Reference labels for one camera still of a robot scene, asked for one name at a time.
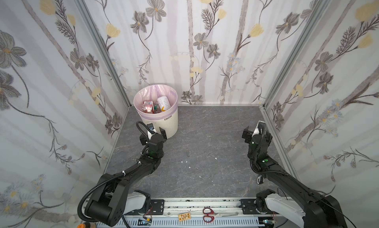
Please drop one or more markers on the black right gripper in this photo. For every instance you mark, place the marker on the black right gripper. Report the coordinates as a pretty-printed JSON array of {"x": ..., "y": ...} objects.
[{"x": 246, "y": 133}]

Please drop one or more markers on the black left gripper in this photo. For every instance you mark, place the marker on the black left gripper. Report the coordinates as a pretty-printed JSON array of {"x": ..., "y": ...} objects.
[{"x": 161, "y": 133}]

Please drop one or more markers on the clear bottle white yellow label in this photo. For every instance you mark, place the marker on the clear bottle white yellow label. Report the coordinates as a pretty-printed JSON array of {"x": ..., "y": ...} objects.
[{"x": 164, "y": 103}]

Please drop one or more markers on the yellow tea bottle red label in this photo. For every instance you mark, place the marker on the yellow tea bottle red label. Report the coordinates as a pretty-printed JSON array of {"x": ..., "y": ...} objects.
[{"x": 156, "y": 108}]

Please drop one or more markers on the small bottle yellow cap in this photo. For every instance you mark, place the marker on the small bottle yellow cap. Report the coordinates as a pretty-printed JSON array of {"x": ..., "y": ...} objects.
[{"x": 148, "y": 107}]

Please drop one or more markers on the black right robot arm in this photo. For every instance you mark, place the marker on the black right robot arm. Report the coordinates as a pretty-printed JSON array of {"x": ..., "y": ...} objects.
[{"x": 306, "y": 207}]

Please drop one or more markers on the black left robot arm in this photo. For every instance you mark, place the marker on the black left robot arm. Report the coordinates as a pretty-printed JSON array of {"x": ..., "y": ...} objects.
[{"x": 107, "y": 200}]

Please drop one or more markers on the cream plastic trash bin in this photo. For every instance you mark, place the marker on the cream plastic trash bin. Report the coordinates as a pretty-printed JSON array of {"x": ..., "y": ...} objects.
[{"x": 170, "y": 125}]

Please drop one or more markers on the purple plastic bin liner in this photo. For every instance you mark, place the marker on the purple plastic bin liner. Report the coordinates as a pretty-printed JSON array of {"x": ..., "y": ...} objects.
[{"x": 153, "y": 92}]

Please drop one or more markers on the yellow tag card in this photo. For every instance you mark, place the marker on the yellow tag card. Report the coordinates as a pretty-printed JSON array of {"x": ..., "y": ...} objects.
[{"x": 184, "y": 217}]

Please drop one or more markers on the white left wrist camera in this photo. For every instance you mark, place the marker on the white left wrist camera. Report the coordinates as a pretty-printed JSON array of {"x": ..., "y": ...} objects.
[{"x": 151, "y": 130}]

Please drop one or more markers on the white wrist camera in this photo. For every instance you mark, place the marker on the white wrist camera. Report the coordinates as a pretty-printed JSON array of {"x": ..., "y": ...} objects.
[
  {"x": 260, "y": 128},
  {"x": 151, "y": 130}
]

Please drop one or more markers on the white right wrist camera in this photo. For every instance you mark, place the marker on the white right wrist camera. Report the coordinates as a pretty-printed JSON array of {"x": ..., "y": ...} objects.
[{"x": 260, "y": 128}]

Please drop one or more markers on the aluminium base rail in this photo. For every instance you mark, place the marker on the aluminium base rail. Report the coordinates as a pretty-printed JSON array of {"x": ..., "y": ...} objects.
[{"x": 172, "y": 207}]

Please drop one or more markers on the white perforated cable duct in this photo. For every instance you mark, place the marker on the white perforated cable duct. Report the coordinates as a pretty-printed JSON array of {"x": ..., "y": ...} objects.
[{"x": 196, "y": 222}]

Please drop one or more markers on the red handled scissors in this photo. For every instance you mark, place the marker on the red handled scissors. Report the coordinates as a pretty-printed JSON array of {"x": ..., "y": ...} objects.
[{"x": 209, "y": 214}]

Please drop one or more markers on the orange black tool handle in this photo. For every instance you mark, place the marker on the orange black tool handle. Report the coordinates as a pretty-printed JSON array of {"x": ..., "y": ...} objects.
[{"x": 87, "y": 225}]

